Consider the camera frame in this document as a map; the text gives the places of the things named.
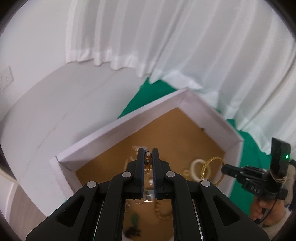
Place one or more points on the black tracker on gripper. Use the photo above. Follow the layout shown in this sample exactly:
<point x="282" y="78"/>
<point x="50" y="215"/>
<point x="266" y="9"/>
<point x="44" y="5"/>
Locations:
<point x="280" y="159"/>

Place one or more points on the white curtain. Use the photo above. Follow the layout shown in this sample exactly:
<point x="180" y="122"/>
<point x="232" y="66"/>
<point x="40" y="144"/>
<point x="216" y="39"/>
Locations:
<point x="238" y="55"/>

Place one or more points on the gold bangle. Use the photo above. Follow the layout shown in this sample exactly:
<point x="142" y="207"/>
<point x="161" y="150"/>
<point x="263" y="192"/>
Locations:
<point x="211" y="170"/>

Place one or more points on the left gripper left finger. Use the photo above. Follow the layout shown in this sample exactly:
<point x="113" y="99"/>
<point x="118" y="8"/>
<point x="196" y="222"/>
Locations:
<point x="96" y="211"/>

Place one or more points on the white wall socket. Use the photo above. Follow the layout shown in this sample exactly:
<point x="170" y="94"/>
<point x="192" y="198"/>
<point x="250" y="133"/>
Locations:
<point x="6" y="78"/>

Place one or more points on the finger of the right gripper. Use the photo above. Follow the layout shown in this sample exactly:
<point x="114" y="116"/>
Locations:
<point x="231" y="171"/>

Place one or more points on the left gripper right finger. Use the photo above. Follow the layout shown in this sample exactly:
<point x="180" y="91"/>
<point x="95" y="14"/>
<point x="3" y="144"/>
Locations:
<point x="200" y="210"/>

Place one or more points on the green satin cloth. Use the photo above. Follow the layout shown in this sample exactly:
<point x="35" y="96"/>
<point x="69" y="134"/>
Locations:
<point x="251" y="153"/>

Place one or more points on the white cardboard box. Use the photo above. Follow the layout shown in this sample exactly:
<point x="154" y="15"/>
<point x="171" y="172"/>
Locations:
<point x="180" y="125"/>

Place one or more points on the gold pendant jewelry cluster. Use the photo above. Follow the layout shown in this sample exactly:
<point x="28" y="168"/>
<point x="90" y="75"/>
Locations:
<point x="147" y="160"/>

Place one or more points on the person's right hand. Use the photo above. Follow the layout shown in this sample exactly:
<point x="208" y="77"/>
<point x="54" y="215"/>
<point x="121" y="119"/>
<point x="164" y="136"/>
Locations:
<point x="256" y="211"/>

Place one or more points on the white jade bangle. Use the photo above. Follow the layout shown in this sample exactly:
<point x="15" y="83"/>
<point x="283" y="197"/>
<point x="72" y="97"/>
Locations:
<point x="196" y="170"/>

